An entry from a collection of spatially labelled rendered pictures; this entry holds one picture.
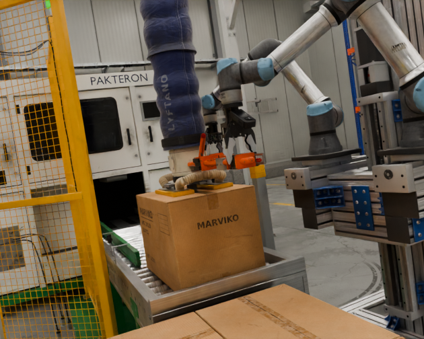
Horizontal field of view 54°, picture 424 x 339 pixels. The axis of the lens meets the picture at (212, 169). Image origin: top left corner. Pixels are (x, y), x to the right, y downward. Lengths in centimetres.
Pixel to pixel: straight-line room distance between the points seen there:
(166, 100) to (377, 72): 90
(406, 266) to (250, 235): 64
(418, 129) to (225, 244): 86
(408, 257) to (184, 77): 122
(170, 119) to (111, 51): 914
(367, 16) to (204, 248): 105
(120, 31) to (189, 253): 978
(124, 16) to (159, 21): 942
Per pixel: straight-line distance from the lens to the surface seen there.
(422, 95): 142
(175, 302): 166
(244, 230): 182
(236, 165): 139
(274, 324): 144
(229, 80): 144
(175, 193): 181
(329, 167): 189
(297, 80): 210
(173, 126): 191
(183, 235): 171
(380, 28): 145
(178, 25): 199
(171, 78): 194
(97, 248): 233
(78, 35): 1096
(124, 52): 1110
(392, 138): 179
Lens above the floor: 114
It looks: 3 degrees down
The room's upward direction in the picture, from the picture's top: 9 degrees counter-clockwise
